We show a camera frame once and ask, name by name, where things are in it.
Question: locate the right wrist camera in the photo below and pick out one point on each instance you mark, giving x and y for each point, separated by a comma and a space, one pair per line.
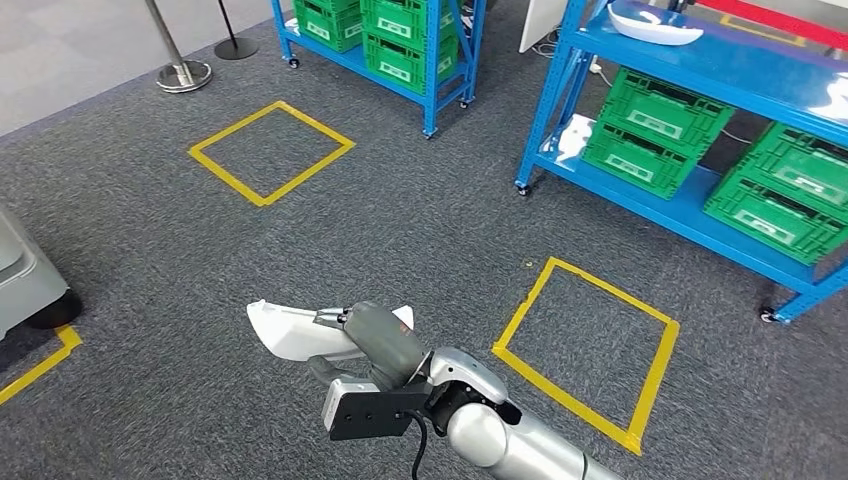
371, 414

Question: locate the chrome barrier stanchion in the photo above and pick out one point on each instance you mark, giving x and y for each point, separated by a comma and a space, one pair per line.
184, 74

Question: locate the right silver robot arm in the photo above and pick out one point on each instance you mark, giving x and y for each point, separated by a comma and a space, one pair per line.
503, 444

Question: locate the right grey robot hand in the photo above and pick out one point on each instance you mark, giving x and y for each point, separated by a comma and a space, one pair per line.
387, 344

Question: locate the black barrier stanchion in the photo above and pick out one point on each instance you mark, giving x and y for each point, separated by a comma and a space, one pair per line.
236, 48

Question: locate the white table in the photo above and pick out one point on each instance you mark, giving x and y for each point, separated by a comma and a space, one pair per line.
540, 23

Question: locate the grey wheeled machine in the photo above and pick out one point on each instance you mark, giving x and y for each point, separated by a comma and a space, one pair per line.
26, 272

